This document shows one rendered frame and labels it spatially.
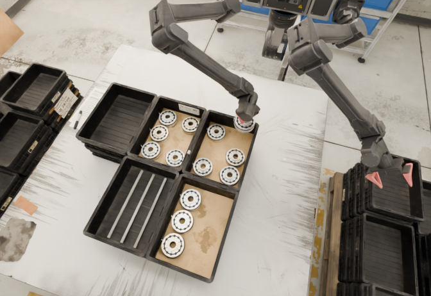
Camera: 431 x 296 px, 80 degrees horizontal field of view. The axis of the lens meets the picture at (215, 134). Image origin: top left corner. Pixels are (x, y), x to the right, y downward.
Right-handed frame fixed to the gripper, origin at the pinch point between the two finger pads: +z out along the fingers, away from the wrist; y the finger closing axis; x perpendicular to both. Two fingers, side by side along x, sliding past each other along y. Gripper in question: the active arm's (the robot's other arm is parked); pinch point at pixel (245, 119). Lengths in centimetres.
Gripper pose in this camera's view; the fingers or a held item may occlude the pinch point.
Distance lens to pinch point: 128.1
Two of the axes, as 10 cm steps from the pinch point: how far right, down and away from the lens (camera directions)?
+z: -0.3, 4.6, 8.8
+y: 8.2, -5.0, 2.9
